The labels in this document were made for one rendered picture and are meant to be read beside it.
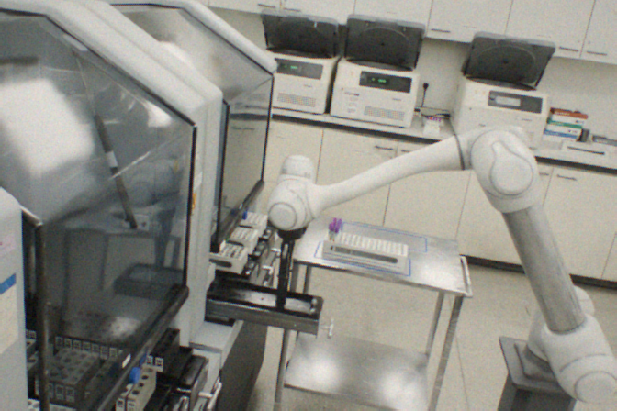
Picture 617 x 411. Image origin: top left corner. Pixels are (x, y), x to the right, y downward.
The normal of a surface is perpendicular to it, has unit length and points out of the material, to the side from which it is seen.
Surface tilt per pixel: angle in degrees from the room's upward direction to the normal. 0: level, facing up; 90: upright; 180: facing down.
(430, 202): 90
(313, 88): 90
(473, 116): 90
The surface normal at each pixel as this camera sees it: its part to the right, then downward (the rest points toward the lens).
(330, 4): -0.15, 0.29
